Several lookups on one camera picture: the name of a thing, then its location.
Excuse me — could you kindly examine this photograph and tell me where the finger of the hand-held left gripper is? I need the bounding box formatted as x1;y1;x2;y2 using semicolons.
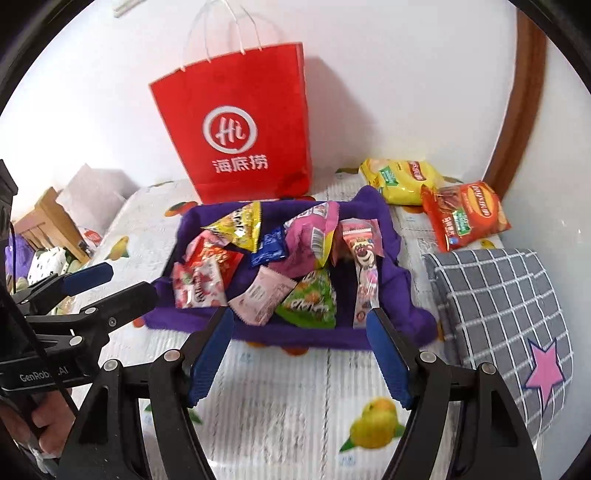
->
28;281;158;342
11;262;115;315

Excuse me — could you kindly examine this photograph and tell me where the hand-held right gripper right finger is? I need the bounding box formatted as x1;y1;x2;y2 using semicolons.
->
366;307;543;480

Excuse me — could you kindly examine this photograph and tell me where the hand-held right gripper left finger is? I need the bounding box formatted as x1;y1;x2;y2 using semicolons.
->
58;307;235;480

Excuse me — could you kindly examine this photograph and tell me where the white red lychee packet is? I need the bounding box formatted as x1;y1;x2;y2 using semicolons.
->
173;258;229;309

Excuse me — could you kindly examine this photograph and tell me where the light pink snack packet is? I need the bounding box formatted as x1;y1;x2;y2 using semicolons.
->
228;267;297;327

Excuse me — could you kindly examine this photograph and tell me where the purple cloth tray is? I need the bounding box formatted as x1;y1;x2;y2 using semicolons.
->
143;185;438;352

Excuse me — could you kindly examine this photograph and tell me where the pink bear stick packet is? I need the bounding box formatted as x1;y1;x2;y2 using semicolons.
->
341;218;385;329

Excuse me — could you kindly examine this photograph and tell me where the green triangular snack packet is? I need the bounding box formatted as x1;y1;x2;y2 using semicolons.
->
276;268;338;329

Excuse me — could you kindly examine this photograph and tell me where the blue snack packet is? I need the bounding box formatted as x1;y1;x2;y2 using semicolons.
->
250;226;289;268

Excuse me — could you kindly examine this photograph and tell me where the yellow triangular snack packet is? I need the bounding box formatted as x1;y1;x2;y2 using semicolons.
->
202;202;262;253

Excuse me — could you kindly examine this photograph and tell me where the magenta snack packet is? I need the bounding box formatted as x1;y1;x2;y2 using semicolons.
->
281;202;341;278

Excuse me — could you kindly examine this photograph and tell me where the person's left hand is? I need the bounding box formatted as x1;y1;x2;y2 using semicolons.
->
0;390;77;455

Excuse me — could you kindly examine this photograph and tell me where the spotted white cloth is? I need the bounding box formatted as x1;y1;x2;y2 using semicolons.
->
28;247;79;287

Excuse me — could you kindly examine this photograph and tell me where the wooden chair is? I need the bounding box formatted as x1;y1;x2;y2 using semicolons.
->
11;187;90;266

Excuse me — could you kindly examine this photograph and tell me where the white plastic bag red label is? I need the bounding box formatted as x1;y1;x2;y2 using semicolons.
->
55;164;139;257

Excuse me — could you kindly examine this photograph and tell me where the purple cloth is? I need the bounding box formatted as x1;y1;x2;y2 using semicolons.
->
4;233;35;278

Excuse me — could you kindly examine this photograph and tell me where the fruit print tablecloth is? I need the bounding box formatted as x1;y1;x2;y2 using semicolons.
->
69;173;546;480

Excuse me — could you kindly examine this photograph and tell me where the grey checked cloth pink star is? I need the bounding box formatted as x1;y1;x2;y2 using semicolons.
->
422;248;574;441

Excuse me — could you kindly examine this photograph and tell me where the orange chip bag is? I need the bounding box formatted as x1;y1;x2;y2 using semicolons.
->
420;181;512;252

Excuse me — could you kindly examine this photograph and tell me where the yellow chip bag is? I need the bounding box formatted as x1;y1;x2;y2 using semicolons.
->
359;158;445;206

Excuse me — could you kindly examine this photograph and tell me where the red paper bag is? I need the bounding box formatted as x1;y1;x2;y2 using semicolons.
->
148;0;312;205

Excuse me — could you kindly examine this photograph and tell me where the white light switch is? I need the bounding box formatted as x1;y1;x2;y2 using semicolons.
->
113;0;148;17

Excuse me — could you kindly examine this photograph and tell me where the wooden door frame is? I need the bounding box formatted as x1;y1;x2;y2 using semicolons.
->
482;9;548;199

